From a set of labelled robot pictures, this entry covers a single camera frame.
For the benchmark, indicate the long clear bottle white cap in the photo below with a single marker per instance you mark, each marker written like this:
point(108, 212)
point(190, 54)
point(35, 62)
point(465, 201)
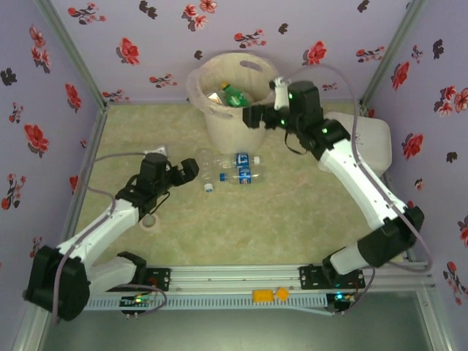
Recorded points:
point(204, 164)

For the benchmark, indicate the green bottle yellow cap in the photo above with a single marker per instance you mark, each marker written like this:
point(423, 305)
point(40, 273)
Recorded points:
point(235, 98)

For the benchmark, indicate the clear bottle blue label white cap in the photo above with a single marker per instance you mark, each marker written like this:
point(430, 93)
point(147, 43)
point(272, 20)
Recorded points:
point(242, 159)

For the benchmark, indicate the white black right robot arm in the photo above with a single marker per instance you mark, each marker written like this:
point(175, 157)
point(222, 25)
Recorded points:
point(358, 183)

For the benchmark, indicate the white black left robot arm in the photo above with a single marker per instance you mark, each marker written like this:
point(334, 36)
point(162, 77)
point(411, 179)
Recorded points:
point(98, 230)

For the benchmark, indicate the beige plastic bin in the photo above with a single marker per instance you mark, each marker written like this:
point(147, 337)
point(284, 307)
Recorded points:
point(234, 131)

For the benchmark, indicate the translucent plastic bin liner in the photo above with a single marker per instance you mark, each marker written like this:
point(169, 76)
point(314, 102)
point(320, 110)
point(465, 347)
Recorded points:
point(192, 86)

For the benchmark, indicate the white plastic box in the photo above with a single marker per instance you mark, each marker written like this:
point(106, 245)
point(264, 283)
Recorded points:
point(373, 146)

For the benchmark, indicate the small circuit board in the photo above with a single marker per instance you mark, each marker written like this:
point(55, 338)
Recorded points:
point(137, 300)
point(343, 298)

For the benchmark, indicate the yellow rectangular plastic piece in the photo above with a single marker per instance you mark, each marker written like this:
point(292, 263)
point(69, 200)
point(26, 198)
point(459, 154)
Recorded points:
point(263, 295)

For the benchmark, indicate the yellow square plastic piece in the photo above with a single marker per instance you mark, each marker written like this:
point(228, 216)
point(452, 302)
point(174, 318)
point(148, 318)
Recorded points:
point(282, 294)

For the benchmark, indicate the grey metal panel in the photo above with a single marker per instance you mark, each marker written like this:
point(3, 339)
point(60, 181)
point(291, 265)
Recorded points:
point(237, 331)

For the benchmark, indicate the aluminium side rail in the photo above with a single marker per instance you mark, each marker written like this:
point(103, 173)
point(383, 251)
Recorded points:
point(87, 164)
point(389, 183)

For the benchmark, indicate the aluminium front rail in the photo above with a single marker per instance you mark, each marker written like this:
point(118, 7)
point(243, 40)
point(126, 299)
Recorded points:
point(234, 278)

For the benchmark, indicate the aluminium frame post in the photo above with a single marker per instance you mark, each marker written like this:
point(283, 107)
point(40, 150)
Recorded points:
point(393, 47)
point(69, 47)

